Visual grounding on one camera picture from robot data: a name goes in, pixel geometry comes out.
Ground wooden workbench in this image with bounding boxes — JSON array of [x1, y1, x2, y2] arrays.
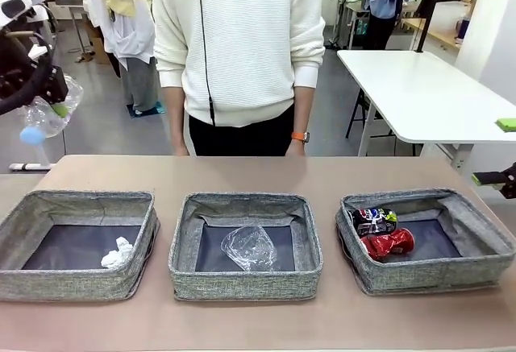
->
[[402, 17, 463, 51]]

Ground clear bottle with pink label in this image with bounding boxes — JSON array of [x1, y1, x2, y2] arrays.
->
[[19, 73, 85, 147]]

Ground person in yellow vest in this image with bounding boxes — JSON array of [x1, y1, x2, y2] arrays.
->
[[78, 0, 162, 114]]

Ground grey fabric basket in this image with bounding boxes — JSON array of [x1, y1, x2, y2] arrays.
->
[[0, 189, 161, 303], [335, 188, 516, 296], [168, 192, 324, 302]]

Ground white plastic container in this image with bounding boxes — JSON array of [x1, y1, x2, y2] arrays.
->
[[433, 0, 472, 31]]

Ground background equipment rack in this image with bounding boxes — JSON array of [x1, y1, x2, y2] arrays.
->
[[344, 0, 372, 49]]

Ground person's left forearm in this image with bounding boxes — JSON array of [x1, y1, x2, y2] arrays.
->
[[292, 85, 315, 135]]

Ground dark blue bottle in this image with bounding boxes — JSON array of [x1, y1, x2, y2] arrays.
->
[[456, 17, 471, 45]]

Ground person's right forearm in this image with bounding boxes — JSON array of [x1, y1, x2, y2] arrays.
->
[[160, 84, 189, 150]]

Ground crushed red soda can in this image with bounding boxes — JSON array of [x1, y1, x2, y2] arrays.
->
[[360, 228, 417, 263]]

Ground crushed clear plastic bottle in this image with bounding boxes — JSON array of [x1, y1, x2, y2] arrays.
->
[[220, 225, 279, 271]]

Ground person in white sweater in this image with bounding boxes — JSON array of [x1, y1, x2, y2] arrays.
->
[[148, 0, 327, 158]]

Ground black camera stand pole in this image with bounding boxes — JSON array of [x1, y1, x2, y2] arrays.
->
[[414, 3, 435, 54]]

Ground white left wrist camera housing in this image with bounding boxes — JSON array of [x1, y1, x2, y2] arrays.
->
[[0, 0, 52, 27]]

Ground large white table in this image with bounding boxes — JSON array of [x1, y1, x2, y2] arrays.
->
[[336, 48, 516, 172]]

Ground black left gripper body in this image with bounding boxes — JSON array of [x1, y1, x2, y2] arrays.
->
[[0, 60, 44, 103]]

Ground person's left hand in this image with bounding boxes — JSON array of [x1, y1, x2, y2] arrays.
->
[[285, 140, 308, 157]]

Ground crushed dark blue soda can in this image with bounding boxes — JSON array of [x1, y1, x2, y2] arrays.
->
[[348, 206, 399, 237]]

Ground brown cardboard box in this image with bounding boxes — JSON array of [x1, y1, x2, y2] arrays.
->
[[82, 17, 112, 65]]

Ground white paper ball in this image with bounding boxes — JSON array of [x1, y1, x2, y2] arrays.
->
[[99, 236, 134, 269]]

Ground black hanging neck cord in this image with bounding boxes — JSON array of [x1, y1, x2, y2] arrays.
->
[[196, 0, 217, 126]]

